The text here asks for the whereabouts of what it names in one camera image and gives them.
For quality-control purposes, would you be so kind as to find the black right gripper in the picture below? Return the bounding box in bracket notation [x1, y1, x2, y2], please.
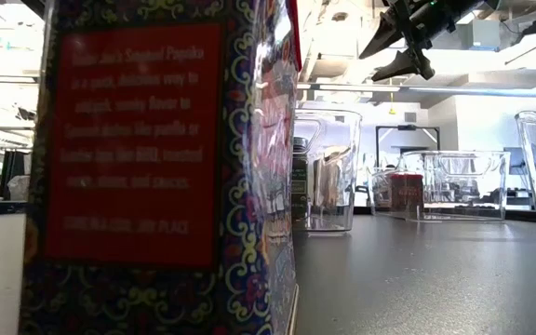
[358, 0, 500, 83]

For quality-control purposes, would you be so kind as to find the red smoked paprika tin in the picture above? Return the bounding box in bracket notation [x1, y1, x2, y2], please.
[18, 0, 302, 335]
[388, 172, 425, 220]

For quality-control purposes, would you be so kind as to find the grey air unit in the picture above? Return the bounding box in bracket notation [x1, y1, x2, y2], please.
[462, 18, 502, 51]

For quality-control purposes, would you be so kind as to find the grey crumpled bag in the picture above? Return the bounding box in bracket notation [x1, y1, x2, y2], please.
[7, 175, 31, 201]

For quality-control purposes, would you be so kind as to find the black chair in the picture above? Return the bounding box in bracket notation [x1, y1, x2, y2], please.
[0, 150, 32, 201]

